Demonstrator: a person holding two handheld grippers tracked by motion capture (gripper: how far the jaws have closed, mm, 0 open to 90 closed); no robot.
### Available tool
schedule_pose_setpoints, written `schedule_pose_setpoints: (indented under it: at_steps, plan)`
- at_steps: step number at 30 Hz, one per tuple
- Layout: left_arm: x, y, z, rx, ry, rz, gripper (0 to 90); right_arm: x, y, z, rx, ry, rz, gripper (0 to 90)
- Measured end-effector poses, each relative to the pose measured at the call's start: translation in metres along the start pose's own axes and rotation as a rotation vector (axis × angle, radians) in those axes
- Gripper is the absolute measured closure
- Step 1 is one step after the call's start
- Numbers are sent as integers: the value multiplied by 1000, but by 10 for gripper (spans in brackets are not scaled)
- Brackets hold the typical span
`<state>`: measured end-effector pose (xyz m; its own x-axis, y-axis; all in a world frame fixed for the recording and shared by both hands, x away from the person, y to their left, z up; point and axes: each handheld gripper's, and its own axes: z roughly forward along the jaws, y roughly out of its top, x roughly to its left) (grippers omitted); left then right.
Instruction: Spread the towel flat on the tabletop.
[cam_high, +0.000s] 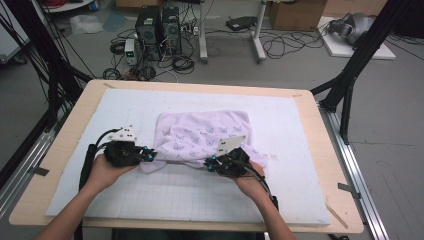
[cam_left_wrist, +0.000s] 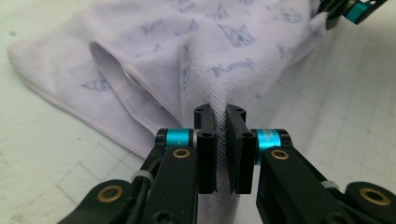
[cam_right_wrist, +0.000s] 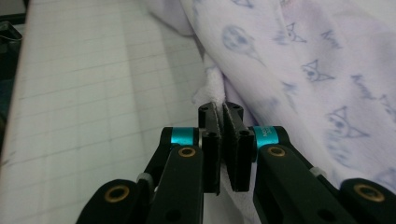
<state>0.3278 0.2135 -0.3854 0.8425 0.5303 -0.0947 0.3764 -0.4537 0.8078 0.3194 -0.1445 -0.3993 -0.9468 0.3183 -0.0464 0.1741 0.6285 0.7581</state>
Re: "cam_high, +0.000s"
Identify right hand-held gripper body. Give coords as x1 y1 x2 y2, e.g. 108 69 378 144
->
213 134 255 179

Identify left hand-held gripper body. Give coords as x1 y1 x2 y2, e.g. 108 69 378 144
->
103 125 148 169

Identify light purple butterfly print garment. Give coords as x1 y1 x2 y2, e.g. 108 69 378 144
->
139 109 269 174

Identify person's right hand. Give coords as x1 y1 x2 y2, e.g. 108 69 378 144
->
231 160 268 201

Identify person's left hand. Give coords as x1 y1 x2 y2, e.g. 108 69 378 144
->
84 153 138 194

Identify white foam mat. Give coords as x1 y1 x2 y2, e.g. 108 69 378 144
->
45 87 332 226

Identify black tape piece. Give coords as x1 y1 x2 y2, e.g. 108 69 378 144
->
28 165 50 178
337 182 362 200

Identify white power supply unit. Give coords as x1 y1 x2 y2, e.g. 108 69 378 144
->
124 38 138 66

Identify thin wooden stick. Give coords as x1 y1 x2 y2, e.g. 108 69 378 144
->
325 203 349 230

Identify black computer tower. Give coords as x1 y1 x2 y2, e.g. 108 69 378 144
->
161 6 183 56
134 5 164 62

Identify white desk leg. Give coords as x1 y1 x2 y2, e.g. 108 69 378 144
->
198 0 209 64
251 0 268 63

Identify teal floor sheet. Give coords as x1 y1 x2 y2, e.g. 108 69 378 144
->
102 11 128 33

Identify clear plastic bag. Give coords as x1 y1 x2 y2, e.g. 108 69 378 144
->
69 14 104 36

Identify black flat device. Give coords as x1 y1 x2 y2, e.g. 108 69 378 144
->
225 15 258 32

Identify white floor board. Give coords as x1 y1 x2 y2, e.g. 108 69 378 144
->
316 16 397 61

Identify brown cardboard box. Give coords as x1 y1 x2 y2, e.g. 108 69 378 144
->
269 0 328 32

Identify grey headset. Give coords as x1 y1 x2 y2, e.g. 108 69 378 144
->
327 12 376 46

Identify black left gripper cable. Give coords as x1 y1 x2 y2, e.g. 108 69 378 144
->
73 127 123 240

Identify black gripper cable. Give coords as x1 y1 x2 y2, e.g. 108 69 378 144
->
73 127 123 240
233 159 279 211

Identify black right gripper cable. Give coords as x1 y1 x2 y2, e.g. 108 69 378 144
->
233 159 279 211

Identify black coiled floor cable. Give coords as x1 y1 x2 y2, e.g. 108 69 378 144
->
171 54 196 75
109 39 126 56

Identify aluminium rail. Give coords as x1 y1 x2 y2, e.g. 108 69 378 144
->
0 109 68 219
318 104 391 240

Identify black metal frame stand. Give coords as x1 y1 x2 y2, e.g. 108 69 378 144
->
309 0 416 145
0 0 94 188

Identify black loose floor cables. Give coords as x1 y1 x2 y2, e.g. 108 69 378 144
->
259 29 329 60

